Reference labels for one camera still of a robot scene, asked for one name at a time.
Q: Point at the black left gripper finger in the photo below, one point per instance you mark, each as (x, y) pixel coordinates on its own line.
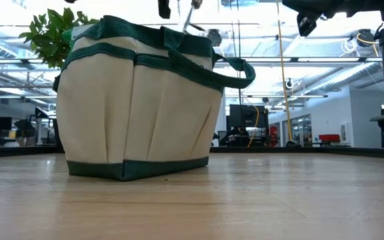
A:
(164, 8)

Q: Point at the green spray bottle white nozzle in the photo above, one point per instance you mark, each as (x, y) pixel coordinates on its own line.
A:
(67, 35)

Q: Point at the beige green gardening bag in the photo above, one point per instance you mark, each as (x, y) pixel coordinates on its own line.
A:
(112, 116)

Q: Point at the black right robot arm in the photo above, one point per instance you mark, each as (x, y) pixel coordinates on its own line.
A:
(345, 6)

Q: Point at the green potted plant black pot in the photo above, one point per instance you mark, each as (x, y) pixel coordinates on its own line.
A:
(45, 40)

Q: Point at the black workstation screen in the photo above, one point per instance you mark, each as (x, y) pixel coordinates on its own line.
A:
(245, 115)

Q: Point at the person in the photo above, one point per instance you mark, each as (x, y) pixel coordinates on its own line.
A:
(235, 136)

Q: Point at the long ceiling light strip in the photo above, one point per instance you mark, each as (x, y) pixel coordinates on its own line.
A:
(5, 61)
(12, 97)
(312, 59)
(295, 96)

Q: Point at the red upright equipment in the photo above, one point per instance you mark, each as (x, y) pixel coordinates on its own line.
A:
(273, 133)

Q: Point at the black office equipment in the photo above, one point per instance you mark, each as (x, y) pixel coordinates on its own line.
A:
(23, 126)

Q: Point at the red box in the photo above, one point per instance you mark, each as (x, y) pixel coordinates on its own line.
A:
(328, 137)

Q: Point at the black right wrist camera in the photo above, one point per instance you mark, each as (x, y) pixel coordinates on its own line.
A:
(313, 20)

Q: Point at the black aluminium table frame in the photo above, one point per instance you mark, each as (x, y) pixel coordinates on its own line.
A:
(312, 150)

